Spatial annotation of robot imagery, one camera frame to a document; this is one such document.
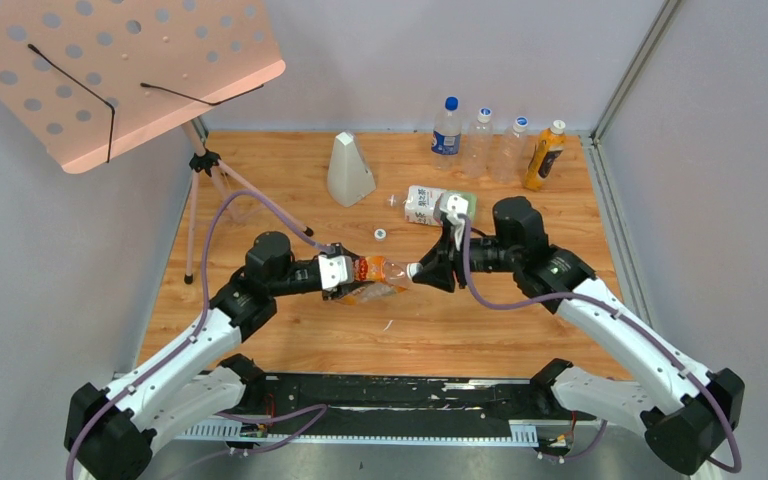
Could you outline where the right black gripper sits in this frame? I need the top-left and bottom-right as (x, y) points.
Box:
(411, 223), (518, 293)

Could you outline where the white bottle cap green print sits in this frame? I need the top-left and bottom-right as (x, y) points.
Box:
(406, 262), (423, 279)

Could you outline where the orange label plastic bottle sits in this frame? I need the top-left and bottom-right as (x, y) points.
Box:
(336, 256), (413, 305)

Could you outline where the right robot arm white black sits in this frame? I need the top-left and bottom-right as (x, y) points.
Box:
(412, 192), (745, 475)

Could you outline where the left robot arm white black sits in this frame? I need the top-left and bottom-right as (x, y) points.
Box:
(64, 231), (359, 479)

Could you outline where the white green label bottle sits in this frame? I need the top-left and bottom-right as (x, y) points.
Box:
(385, 184), (478, 226)

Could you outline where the clear empty bottle left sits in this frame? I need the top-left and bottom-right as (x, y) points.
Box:
(461, 107), (494, 179)

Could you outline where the clear empty bottle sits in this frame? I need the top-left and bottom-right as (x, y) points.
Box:
(461, 107), (494, 179)
(489, 116), (529, 183)

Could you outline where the clear empty bottle right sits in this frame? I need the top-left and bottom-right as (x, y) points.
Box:
(489, 116), (529, 183)

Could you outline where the blue cap water bottle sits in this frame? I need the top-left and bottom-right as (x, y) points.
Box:
(431, 96), (462, 170)

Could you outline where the orange juice bottle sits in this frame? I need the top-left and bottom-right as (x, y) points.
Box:
(523, 120), (566, 191)

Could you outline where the beige metronome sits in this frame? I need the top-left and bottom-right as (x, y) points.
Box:
(326, 131), (377, 208)

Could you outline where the pink music stand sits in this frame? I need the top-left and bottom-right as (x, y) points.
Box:
(0, 1), (286, 286)

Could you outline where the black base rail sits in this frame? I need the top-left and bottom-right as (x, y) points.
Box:
(102, 372), (637, 446)

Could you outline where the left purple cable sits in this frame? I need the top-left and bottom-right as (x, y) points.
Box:
(64, 189), (332, 480)

